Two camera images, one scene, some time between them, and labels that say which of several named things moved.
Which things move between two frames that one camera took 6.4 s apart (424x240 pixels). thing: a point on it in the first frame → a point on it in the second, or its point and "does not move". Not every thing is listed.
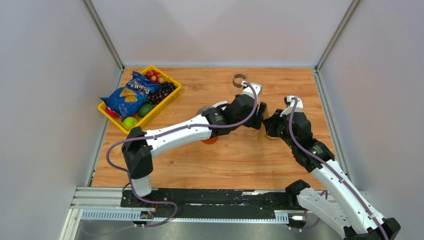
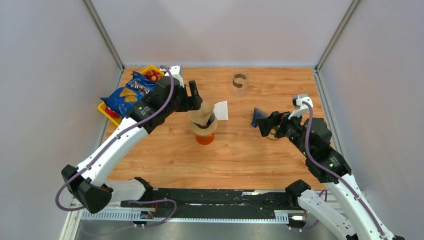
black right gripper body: (276, 127) does not move
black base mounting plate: (215, 203) does not move
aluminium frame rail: (106, 206) does not move
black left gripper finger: (260, 114) → (194, 102)
